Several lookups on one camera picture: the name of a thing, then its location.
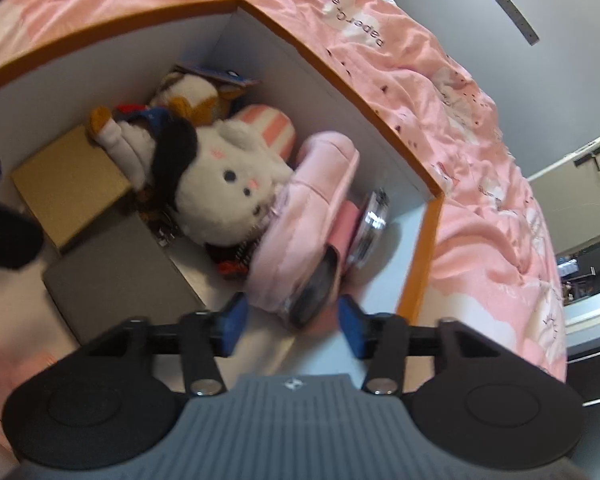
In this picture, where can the pink leather case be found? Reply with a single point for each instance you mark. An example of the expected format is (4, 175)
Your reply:
(342, 230)

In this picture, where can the white rabbit plush toy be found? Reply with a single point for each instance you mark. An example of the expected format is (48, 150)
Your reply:
(220, 195)

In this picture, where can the pink fabric pouch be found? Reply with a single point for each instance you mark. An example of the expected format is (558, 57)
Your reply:
(305, 200)

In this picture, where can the orange box with white inside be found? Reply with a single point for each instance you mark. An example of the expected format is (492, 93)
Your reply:
(280, 60)

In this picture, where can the plush toy with blue collar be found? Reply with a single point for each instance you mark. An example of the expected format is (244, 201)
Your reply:
(125, 145)

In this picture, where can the grey flat box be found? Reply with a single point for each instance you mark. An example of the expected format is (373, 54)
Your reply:
(115, 280)

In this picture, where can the brown cardboard box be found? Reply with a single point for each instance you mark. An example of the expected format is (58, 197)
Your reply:
(65, 185)

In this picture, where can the black and red striped item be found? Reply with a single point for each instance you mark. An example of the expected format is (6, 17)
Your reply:
(230, 260)

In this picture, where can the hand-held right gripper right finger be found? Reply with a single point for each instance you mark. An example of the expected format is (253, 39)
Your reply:
(352, 327)

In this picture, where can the pink printed blanket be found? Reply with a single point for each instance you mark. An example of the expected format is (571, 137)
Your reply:
(480, 160)

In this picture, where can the grey wall strip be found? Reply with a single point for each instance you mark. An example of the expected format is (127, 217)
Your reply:
(512, 12)

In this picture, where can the blue paper tag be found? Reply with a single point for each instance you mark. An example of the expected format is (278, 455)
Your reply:
(220, 76)

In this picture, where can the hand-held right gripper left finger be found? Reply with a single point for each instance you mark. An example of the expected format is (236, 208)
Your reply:
(235, 322)

